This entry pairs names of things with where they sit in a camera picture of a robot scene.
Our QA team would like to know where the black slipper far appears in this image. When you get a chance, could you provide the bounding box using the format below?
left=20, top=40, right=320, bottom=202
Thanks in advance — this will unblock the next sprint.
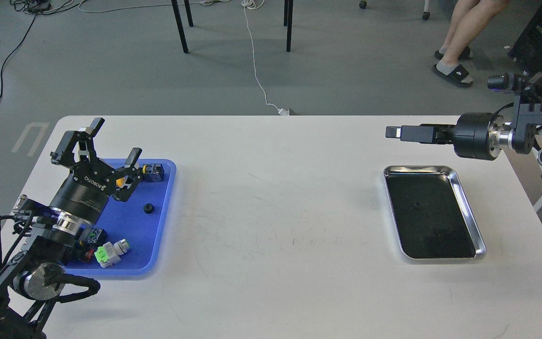
left=434, top=46, right=472, bottom=60

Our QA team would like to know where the black slipper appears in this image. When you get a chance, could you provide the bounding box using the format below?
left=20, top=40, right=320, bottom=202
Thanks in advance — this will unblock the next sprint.
left=434, top=46, right=472, bottom=60
left=432, top=62, right=474, bottom=88

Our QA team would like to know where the white green selector switch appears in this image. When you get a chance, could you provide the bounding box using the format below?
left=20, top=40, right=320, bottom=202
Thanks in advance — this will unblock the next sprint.
left=94, top=239, right=131, bottom=268

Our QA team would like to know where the red emergency stop button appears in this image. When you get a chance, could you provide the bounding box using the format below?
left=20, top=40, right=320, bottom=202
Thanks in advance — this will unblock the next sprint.
left=70, top=226, right=108, bottom=263

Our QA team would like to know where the blue plastic tray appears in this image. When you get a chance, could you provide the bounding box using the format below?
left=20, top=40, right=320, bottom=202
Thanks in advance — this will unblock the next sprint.
left=66, top=159, right=176, bottom=277

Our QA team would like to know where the silver metal tray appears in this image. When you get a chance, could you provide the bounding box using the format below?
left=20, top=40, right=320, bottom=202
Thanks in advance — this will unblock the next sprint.
left=383, top=165, right=486, bottom=263

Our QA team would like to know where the black Robotiq image left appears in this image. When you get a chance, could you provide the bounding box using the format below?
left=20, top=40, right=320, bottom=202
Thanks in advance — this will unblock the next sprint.
left=50, top=118, right=142, bottom=225

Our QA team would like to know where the person leg far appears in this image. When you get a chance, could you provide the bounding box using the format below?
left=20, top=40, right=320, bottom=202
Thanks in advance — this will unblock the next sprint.
left=438, top=0, right=480, bottom=55

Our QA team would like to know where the person leg near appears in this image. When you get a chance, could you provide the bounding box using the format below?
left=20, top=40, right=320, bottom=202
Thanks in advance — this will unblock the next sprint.
left=439, top=0, right=510, bottom=66

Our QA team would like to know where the black Robotiq image right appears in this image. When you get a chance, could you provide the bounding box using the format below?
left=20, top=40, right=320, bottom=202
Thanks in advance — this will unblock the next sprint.
left=385, top=113, right=505, bottom=161

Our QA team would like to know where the white cable on floor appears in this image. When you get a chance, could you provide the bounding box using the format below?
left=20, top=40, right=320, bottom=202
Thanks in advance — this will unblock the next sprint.
left=200, top=0, right=285, bottom=113

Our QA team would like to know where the black table leg right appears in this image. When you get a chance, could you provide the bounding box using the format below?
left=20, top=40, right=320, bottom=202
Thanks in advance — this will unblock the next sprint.
left=283, top=0, right=294, bottom=52

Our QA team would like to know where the black slipper near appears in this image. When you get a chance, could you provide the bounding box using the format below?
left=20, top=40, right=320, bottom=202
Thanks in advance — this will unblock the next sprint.
left=432, top=62, right=474, bottom=88

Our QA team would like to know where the black table leg left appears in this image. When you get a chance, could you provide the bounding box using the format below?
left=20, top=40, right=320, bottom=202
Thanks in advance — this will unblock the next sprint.
left=171, top=0, right=194, bottom=54

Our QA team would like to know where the person leg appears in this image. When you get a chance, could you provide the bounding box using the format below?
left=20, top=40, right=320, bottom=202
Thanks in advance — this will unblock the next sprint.
left=438, top=0, right=480, bottom=55
left=439, top=0, right=510, bottom=66

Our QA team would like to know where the black table leg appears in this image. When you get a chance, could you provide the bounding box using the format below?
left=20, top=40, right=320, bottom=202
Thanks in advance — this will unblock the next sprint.
left=171, top=0, right=194, bottom=54
left=283, top=0, right=294, bottom=52

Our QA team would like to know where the yellow pushbutton switch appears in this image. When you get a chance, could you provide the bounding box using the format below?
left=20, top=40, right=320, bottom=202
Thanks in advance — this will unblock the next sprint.
left=115, top=177, right=127, bottom=189

